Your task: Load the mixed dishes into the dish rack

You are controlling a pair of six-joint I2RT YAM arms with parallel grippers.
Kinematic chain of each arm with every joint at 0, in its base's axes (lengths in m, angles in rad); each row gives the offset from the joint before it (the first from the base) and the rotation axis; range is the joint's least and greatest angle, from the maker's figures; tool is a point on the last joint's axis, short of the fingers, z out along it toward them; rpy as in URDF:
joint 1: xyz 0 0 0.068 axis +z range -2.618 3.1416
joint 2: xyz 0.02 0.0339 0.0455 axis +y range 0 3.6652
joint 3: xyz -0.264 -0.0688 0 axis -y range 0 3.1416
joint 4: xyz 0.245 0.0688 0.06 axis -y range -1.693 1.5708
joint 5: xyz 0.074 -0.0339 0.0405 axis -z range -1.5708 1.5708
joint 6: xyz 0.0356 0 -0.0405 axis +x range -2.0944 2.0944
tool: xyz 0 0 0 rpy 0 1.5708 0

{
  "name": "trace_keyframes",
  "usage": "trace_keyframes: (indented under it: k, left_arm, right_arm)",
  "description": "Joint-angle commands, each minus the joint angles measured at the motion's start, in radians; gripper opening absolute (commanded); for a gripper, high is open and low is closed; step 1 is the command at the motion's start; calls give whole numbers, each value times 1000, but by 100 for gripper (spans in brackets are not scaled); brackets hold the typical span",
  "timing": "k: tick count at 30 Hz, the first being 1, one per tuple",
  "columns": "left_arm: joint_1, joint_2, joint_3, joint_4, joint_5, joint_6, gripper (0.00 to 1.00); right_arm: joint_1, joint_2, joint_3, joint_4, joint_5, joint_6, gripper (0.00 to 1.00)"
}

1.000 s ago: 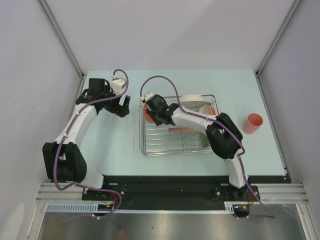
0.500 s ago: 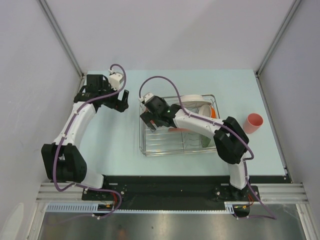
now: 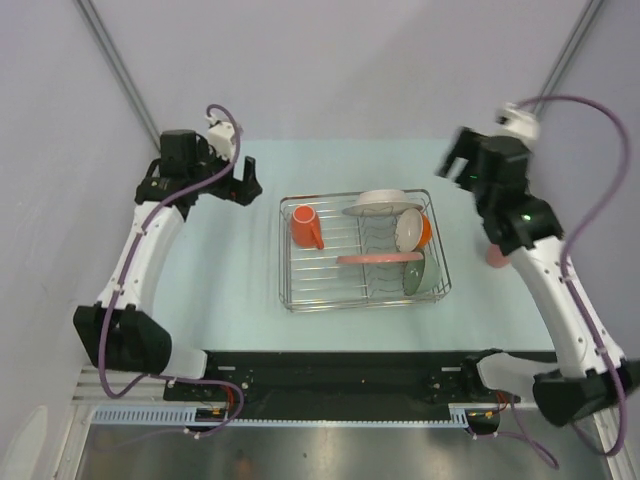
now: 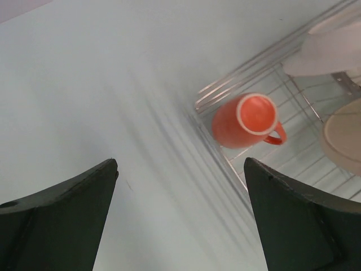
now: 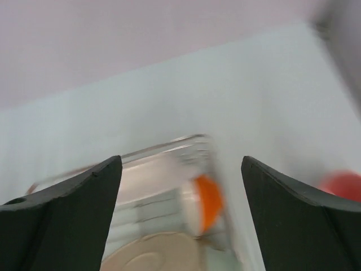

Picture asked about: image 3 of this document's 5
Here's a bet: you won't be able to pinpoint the orange mug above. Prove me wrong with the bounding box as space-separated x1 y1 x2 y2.
290 205 324 250

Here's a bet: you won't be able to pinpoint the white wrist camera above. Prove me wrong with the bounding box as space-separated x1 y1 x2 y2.
205 115 242 161
496 103 540 146

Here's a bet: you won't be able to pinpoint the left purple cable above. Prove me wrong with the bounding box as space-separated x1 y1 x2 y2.
97 103 246 440

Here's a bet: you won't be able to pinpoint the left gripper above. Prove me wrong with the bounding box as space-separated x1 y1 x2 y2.
189 139 262 206

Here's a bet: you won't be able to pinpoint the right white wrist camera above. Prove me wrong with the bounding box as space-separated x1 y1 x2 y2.
496 103 540 146

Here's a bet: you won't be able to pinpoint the pink cream floral plate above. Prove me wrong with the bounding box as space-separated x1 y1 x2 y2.
336 251 424 265

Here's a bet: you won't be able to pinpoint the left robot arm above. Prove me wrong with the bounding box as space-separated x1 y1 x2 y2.
73 120 262 400

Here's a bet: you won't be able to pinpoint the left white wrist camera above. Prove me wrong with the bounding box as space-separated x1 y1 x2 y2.
205 115 242 161

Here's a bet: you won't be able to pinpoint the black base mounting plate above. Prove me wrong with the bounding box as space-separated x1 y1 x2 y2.
163 347 521 421

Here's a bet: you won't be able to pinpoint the pink plastic cup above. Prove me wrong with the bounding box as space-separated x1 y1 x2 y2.
485 244 510 269

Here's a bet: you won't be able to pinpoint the light green bowl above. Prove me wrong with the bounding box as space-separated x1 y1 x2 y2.
403 253 442 296

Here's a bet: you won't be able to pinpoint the white cable duct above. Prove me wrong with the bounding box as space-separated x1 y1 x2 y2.
92 406 197 425

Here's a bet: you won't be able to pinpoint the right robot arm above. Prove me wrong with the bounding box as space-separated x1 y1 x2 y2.
437 127 639 427

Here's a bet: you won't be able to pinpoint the metal wire dish rack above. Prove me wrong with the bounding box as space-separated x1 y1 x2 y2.
279 189 451 312

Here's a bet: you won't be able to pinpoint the orange white bowl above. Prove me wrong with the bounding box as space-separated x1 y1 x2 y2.
395 208 433 252

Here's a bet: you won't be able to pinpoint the white deep plate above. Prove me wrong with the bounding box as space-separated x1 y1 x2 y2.
342 189 424 217

